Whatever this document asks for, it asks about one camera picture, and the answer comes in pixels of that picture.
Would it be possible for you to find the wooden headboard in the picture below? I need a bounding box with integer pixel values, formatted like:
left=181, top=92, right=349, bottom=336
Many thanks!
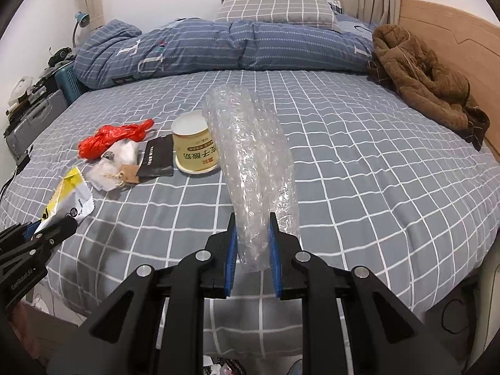
left=398, top=0, right=500, bottom=153

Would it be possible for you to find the yellow snack packet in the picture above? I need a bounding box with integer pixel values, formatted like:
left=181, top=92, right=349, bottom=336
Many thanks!
left=39, top=167, right=95, bottom=235

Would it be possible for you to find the black cable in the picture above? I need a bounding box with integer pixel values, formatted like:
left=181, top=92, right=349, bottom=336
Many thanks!
left=0, top=164, right=22, bottom=200

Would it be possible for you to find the black trash bin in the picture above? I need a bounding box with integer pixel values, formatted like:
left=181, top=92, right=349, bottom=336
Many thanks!
left=205, top=355, right=254, bottom=375

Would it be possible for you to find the light blue printed pillow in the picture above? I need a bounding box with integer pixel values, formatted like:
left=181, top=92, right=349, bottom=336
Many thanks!
left=336, top=12, right=378, bottom=34

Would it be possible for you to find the brown fleece jacket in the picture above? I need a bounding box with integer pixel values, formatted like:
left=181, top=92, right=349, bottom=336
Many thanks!
left=367, top=23, right=491, bottom=152

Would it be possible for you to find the red plastic bag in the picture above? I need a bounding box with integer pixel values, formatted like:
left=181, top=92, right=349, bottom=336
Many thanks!
left=78, top=119, right=155, bottom=161

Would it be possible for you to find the cardboard box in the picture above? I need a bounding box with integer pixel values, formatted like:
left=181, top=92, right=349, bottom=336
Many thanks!
left=12, top=302, right=83, bottom=360

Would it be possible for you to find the teal suitcase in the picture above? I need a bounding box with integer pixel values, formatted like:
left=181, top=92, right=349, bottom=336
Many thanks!
left=55, top=64, right=87, bottom=104

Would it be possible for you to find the yellow paper cup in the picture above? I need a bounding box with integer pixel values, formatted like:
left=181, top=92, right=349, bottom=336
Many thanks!
left=171, top=110, right=221, bottom=176

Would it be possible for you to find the clear plastic bag brown tag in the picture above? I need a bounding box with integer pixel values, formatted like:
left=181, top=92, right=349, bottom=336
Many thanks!
left=87, top=138, right=141, bottom=192

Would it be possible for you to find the grey checked pillow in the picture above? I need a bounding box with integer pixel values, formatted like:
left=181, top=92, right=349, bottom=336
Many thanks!
left=215, top=0, right=338, bottom=31

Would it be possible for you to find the blue desk lamp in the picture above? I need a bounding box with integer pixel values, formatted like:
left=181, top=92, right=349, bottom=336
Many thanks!
left=71, top=11, right=90, bottom=48

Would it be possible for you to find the clear bubble wrap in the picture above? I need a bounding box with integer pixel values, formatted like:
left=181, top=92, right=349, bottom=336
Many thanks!
left=201, top=85, right=301, bottom=274

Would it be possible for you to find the blue striped duvet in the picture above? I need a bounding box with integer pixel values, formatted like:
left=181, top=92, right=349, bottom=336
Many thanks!
left=74, top=19, right=378, bottom=88

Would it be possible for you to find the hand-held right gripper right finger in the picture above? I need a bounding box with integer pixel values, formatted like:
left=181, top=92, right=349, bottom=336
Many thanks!
left=269, top=212, right=469, bottom=375

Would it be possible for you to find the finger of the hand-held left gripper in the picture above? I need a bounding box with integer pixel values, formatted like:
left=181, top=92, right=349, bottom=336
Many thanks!
left=24, top=216, right=79, bottom=258
left=0, top=222, right=42, bottom=245

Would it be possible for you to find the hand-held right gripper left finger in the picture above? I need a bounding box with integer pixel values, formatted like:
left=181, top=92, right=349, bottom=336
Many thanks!
left=43, top=213, right=238, bottom=375

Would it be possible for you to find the white plastic appliance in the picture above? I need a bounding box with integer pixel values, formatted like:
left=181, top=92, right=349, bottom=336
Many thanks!
left=10, top=76, right=34, bottom=104

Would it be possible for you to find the grey suitcase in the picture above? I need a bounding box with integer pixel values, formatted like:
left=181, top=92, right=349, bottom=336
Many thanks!
left=4, top=89, right=69, bottom=161

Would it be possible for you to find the black device with cables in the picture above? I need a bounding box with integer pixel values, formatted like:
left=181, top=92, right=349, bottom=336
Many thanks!
left=47, top=47, right=77, bottom=67

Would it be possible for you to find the stack of dark boxes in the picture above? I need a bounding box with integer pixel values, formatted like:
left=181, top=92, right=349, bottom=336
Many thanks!
left=23, top=71, right=59, bottom=100

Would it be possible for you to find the black pouch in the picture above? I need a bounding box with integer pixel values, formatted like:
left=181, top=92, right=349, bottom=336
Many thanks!
left=137, top=134, right=174, bottom=178

